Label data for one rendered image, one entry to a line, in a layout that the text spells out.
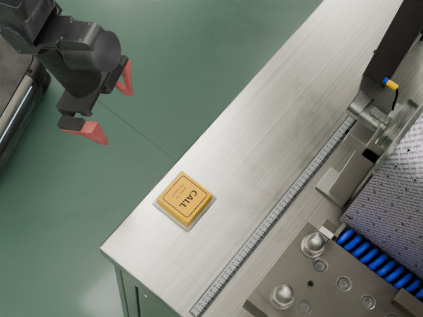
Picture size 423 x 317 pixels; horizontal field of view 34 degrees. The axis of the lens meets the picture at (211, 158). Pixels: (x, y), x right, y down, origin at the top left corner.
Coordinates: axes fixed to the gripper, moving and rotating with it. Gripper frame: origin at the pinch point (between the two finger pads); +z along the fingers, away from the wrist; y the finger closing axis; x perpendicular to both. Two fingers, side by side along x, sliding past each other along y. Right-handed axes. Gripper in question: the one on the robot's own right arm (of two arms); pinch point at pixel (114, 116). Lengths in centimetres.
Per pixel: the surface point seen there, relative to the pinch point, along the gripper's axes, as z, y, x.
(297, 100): 26.0, 23.2, -16.0
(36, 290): 79, -16, 72
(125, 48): 74, 71, 81
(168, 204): 16.7, -6.4, -4.6
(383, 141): 0.8, 1.4, -43.9
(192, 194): 18.3, -3.1, -7.3
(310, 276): 20.2, -12.4, -32.2
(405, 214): 11.3, -3.6, -46.2
